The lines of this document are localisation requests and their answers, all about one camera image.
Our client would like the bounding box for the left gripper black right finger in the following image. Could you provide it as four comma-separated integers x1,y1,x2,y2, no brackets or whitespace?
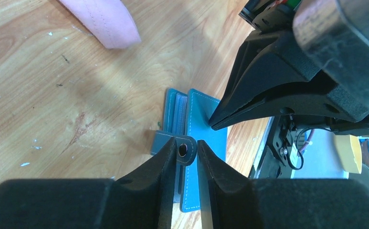
197,140,369,229

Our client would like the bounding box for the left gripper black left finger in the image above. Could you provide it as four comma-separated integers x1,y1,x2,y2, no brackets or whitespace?
0,138,177,229

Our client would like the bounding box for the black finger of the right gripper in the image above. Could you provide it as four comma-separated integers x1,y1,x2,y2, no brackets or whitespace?
209,30,320,125

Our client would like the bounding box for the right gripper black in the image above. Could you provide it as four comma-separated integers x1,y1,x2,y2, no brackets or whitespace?
211,0,369,130

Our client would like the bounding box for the blue leather card holder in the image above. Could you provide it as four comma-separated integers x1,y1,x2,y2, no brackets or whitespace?
150,88,227,213

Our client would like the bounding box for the yellow oval tray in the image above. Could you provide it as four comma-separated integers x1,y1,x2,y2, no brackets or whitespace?
334,135,362,174

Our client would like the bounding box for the pink cloth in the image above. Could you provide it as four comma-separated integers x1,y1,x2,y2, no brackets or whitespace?
60,0,141,49

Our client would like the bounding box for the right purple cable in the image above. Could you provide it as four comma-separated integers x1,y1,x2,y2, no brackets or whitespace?
298,128,315,152

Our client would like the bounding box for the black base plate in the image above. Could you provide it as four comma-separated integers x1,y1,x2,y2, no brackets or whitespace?
249,115,296,179

